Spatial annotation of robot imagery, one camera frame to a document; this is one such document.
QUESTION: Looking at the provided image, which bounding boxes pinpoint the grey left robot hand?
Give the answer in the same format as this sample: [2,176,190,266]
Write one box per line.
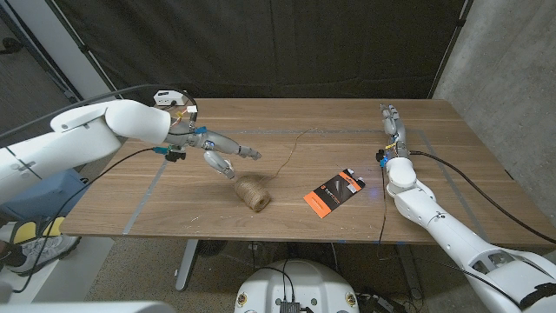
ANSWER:
[167,125,263,181]

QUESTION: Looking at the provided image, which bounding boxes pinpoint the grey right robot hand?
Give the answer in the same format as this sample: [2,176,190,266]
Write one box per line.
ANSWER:
[380,103,409,158]

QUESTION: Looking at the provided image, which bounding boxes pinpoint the brown jute twine spool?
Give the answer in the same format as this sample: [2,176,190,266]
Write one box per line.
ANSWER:
[234,128,314,213]

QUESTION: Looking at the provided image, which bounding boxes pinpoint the orange and black package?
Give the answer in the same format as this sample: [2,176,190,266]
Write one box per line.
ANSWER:
[302,168,367,220]

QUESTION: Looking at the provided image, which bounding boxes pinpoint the long grey tape strip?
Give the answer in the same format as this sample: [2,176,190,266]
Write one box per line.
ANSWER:
[203,129,425,137]

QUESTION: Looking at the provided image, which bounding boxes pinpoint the black backdrop stand pole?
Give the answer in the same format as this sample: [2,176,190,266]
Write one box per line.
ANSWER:
[427,0,474,100]
[45,0,140,125]

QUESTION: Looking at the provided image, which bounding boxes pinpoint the black ribbed round object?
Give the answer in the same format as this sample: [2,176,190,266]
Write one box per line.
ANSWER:
[197,240,228,258]

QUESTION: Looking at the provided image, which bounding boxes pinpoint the black backdrop curtain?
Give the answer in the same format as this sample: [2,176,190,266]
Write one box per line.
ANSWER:
[51,0,474,123]

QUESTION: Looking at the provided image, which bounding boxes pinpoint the grey metal table leg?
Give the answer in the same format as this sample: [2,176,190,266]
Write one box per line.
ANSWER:
[394,243,425,301]
[175,238,201,292]

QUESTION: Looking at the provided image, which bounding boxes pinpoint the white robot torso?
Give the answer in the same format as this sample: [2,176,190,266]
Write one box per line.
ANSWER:
[233,259,361,313]

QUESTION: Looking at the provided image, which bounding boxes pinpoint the blue storage box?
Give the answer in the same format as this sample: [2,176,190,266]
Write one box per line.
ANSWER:
[0,169,88,221]

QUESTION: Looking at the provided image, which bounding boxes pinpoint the grey power strip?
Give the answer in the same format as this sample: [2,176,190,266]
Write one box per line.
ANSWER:
[358,293,407,313]

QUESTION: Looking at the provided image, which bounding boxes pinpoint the grey sneaker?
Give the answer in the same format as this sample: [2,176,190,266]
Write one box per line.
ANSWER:
[6,234,83,277]

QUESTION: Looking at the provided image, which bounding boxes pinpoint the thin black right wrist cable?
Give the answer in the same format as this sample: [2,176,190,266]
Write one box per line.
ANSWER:
[375,164,388,258]

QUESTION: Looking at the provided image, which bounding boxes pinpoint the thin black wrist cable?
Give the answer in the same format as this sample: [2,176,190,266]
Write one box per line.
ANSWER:
[11,146,169,295]
[375,164,388,258]

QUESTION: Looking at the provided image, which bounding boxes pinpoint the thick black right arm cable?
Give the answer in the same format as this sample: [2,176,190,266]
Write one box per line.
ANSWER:
[410,150,556,244]

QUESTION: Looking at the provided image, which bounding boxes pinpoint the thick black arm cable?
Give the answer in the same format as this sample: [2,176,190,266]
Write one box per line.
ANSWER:
[0,84,199,140]
[410,150,556,244]

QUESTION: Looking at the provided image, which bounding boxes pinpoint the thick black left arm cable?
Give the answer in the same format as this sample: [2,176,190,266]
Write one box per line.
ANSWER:
[0,84,199,140]

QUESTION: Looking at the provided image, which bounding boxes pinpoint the black torso cable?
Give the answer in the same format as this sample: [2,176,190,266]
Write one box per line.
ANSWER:
[253,259,297,305]

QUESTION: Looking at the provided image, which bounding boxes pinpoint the thin black left wrist cable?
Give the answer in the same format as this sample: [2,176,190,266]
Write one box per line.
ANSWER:
[11,146,169,295]

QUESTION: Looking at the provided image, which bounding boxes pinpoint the black wall handle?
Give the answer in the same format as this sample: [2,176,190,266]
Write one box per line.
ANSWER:
[0,37,25,56]

